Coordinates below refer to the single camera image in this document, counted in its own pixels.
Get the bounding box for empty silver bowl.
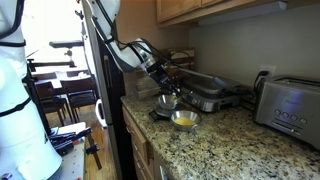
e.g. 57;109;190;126
157;94;182;111

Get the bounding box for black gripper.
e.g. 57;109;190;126
147;59;183;98

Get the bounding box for white wall outlet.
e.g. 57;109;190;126
259;64;277;78

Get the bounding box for stainless steel panini grill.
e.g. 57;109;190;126
176;68;249;113

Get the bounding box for dark wooden dining chair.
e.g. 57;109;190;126
34;81;67;128
59;78;98;123

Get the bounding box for large dark wooden cutting board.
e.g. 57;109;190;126
159;48;196;69

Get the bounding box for light wood base cabinet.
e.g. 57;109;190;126
121;103;174;180

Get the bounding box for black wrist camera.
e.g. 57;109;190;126
146;59;168;73

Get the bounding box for stainless steel toaster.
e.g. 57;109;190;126
253;74;320;151

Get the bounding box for black power plug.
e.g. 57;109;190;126
253;70;270;92

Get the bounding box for silver bowl with yellow contents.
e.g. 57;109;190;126
169;110;203;133

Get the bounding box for black tools on cart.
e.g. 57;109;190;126
49;128;93;157

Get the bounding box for white perforated robot cart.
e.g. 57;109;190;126
43;121;88;180

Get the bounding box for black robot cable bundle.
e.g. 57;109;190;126
93;0;188;98

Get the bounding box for dining table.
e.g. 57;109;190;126
31;66;92;90

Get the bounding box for wooden upper cabinet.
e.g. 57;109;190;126
155;0;320;28

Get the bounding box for black refrigerator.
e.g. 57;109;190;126
81;0;129;180

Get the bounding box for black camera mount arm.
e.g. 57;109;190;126
26;39;85;73

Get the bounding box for black steel kitchen scale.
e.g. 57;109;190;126
148;102;188;122

